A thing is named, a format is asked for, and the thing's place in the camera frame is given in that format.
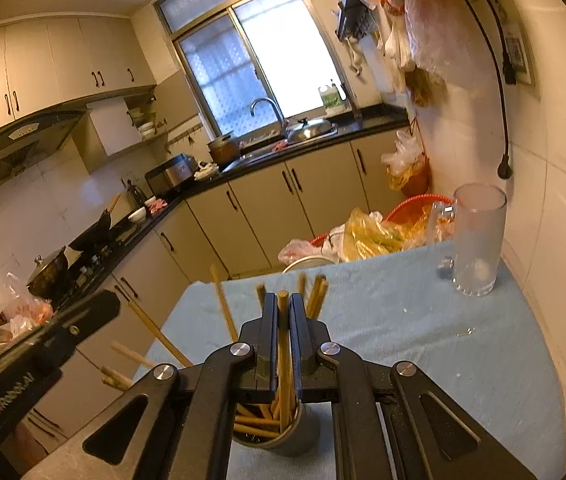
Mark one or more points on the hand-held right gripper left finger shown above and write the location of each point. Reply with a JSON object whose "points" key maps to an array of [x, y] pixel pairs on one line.
{"points": [[270, 340]]}

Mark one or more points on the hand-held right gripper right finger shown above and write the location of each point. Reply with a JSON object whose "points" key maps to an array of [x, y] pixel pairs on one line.
{"points": [[297, 340]]}

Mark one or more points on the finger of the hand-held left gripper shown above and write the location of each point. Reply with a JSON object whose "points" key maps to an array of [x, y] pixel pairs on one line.
{"points": [[93, 317]]}

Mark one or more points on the wooden chopstick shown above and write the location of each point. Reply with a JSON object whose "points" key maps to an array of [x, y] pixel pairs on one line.
{"points": [[283, 350]]}

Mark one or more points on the bundle of wooden chopsticks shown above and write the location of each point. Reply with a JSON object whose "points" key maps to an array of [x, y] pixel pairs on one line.
{"points": [[225, 310]]}

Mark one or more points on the black plastic cup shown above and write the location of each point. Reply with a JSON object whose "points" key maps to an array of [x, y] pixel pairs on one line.
{"points": [[305, 430]]}

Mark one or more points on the black stove pot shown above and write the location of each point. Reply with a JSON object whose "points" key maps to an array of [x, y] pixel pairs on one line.
{"points": [[48, 275]]}

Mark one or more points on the plastic bags of groceries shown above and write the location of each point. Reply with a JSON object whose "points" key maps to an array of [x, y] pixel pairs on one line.
{"points": [[8, 320]]}

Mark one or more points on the white round container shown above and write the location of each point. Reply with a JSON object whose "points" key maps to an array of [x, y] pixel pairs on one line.
{"points": [[310, 263]]}

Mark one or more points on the black wok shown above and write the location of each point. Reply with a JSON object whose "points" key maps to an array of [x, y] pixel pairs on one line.
{"points": [[90, 235]]}

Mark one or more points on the pink plastic bag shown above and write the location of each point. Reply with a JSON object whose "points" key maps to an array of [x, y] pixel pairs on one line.
{"points": [[298, 250]]}

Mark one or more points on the blue tablecloth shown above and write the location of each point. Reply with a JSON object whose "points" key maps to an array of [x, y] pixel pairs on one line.
{"points": [[388, 335]]}

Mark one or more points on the white bowl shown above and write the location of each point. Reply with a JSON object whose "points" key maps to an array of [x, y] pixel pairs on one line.
{"points": [[137, 216]]}

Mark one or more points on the yellow plastic bag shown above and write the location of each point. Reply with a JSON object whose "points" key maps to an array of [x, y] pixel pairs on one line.
{"points": [[373, 235]]}

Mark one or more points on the beige lower kitchen cabinets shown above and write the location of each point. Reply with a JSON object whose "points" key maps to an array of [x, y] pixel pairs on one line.
{"points": [[263, 210]]}

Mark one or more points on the beige kitchen cabinets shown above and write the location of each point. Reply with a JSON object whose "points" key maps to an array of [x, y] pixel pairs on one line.
{"points": [[263, 210], [63, 60]]}

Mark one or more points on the red plastic basket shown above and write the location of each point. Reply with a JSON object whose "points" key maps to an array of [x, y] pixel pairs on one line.
{"points": [[413, 207]]}

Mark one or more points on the range hood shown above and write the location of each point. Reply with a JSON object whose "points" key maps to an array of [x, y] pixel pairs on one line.
{"points": [[13, 150]]}

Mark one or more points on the brown cooking pot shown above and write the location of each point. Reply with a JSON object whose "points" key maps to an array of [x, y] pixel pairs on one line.
{"points": [[224, 150]]}

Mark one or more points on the orange plastic bag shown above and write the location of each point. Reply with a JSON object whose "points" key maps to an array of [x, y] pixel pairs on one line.
{"points": [[410, 177]]}

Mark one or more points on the dish shelf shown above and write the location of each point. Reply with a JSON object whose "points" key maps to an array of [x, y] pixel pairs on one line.
{"points": [[143, 120]]}

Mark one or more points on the clear glass mug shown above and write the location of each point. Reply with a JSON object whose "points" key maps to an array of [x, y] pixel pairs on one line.
{"points": [[478, 240]]}

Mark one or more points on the steel pot lid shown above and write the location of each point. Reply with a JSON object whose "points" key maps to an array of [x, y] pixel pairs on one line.
{"points": [[310, 130]]}

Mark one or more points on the white plastic bag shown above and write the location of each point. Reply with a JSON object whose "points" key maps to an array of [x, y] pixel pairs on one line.
{"points": [[403, 150]]}

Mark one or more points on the black kitchen countertop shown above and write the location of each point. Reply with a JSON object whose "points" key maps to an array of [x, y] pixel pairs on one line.
{"points": [[373, 120]]}

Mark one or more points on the metal sink faucet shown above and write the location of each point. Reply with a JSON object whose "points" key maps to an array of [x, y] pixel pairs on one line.
{"points": [[268, 105]]}

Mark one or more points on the green bottle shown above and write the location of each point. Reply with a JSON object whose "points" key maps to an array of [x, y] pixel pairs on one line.
{"points": [[332, 100]]}

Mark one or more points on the beige upper kitchen cabinets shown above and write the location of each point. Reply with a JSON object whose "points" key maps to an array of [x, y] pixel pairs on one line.
{"points": [[63, 60]]}

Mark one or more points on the kitchen window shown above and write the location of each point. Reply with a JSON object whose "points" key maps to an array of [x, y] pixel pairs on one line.
{"points": [[243, 50]]}

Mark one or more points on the black hanging rack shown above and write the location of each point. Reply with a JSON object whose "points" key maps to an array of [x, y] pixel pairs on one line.
{"points": [[355, 10]]}

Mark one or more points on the hanging plastic bags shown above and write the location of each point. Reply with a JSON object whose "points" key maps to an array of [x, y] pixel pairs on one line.
{"points": [[428, 20]]}

